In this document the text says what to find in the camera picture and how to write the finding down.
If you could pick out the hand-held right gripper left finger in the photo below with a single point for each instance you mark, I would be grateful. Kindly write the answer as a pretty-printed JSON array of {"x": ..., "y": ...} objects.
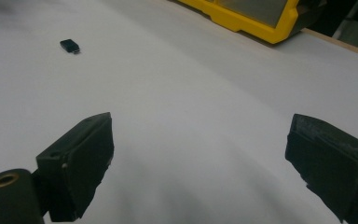
[{"x": 74, "y": 161}]

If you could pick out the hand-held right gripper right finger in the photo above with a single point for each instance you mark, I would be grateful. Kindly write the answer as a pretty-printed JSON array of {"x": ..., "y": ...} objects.
[{"x": 338, "y": 168}]

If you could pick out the small black USB adapter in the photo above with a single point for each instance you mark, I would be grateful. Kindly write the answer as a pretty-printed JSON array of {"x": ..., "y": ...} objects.
[{"x": 69, "y": 45}]

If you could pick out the yellow black drawer cabinet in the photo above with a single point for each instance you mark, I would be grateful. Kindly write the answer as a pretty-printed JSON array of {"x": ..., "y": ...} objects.
[{"x": 254, "y": 28}]

